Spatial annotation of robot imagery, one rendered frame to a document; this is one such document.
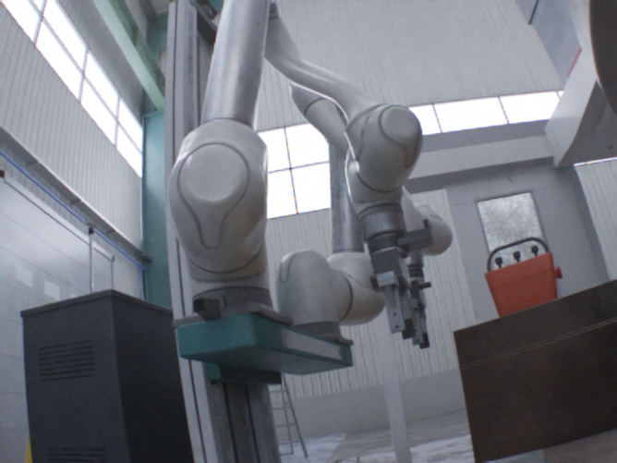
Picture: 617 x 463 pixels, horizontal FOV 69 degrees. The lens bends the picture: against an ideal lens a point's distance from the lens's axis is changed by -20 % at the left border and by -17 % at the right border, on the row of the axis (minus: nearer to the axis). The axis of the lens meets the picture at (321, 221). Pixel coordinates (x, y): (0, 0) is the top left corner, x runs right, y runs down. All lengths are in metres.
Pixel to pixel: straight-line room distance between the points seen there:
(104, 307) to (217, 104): 0.51
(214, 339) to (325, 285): 0.57
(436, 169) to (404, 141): 3.60
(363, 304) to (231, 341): 0.71
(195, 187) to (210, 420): 0.53
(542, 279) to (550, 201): 3.44
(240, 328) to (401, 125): 0.43
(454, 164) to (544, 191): 0.91
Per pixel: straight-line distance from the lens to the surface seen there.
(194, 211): 0.76
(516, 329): 1.36
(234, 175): 0.76
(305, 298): 1.39
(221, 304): 0.93
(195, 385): 1.12
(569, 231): 4.75
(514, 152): 4.72
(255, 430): 1.35
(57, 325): 1.26
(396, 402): 4.21
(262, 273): 0.99
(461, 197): 4.57
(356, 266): 1.56
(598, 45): 1.95
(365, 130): 0.91
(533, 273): 1.38
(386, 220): 1.01
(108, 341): 1.14
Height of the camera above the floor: 0.52
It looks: 21 degrees up
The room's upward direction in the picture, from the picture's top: 10 degrees counter-clockwise
